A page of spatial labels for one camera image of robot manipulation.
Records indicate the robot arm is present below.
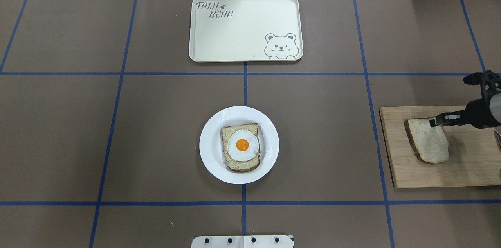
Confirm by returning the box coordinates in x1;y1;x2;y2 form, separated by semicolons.
429;93;501;129

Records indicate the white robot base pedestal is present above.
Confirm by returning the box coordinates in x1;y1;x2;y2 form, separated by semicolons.
191;235;295;248

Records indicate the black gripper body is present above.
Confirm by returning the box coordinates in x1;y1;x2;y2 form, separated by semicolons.
461;99;494;129

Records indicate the wooden cutting board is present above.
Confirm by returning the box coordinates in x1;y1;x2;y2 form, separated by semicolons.
380;106;501;189

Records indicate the fried egg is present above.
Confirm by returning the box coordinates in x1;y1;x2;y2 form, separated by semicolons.
226;129;260;162

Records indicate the white round plate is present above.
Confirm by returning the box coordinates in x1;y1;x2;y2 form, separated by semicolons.
199;106;279;184

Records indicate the cream bear tray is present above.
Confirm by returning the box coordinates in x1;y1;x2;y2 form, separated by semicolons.
189;0;304;63

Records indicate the bread slice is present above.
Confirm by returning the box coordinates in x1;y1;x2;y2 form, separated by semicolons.
404;118;450;165
220;123;261;173

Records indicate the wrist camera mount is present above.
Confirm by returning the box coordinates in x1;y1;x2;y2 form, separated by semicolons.
463;70;501;104

